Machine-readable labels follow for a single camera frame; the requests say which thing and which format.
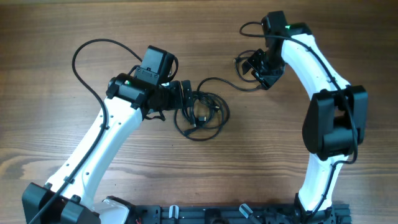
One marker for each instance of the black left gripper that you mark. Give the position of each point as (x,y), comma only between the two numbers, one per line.
(177,99)

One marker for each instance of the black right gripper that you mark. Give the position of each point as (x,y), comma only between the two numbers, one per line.
(259,70)

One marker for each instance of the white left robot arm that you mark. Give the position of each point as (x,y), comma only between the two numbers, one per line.
(68,195)

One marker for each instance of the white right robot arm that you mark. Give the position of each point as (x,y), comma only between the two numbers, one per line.
(335,122)

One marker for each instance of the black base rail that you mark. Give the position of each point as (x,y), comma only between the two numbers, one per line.
(268,214)

